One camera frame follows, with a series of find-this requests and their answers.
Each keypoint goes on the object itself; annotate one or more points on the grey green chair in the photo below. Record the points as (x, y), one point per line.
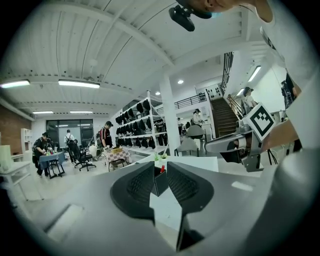
(190, 147)
(196, 131)

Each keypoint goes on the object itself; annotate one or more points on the leafy potted plant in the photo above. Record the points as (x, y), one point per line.
(163, 157)

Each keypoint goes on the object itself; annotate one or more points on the checked cloth table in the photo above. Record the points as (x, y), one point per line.
(117, 155)

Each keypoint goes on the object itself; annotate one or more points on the black head camera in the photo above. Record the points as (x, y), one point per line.
(182, 17)

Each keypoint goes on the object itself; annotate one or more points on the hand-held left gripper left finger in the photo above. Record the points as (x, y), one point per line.
(95, 200)

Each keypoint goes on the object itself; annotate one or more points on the white shelf unit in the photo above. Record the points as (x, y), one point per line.
(10, 162)

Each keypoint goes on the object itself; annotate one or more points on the person's grey shirt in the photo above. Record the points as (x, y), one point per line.
(295, 37)

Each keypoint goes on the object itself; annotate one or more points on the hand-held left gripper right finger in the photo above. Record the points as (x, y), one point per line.
(225, 200)

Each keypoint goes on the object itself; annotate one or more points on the red capped white pen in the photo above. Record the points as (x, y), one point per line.
(162, 169)

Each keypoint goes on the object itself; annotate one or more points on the black office chair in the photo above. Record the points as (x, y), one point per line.
(81, 155)

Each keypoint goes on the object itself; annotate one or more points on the blue face mask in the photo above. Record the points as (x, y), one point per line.
(217, 15)

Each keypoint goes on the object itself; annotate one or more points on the white metal storage rack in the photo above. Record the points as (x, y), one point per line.
(145, 125)

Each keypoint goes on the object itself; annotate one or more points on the white pillar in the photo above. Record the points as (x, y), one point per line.
(170, 112)

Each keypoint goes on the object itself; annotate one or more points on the group of black backpacks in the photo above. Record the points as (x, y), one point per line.
(140, 125)

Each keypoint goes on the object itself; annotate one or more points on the long ceiling light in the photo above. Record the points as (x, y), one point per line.
(78, 83)
(15, 84)
(254, 73)
(43, 112)
(81, 112)

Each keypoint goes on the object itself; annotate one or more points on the spiky green potted plant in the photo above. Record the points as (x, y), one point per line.
(157, 157)

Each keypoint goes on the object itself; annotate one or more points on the brown staircase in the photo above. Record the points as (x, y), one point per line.
(223, 117)

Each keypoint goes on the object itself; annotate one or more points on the black square pen holder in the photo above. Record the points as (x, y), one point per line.
(161, 182)

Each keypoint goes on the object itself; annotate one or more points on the blue cloth table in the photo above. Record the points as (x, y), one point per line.
(52, 160)

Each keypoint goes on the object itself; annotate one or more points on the person's right forearm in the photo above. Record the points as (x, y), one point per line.
(280, 135)

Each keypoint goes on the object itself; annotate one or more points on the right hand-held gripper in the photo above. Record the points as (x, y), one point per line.
(260, 120)

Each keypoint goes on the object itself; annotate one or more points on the white square table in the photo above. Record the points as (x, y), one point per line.
(195, 162)

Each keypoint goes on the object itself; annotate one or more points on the person's face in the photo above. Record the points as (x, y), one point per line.
(210, 5)

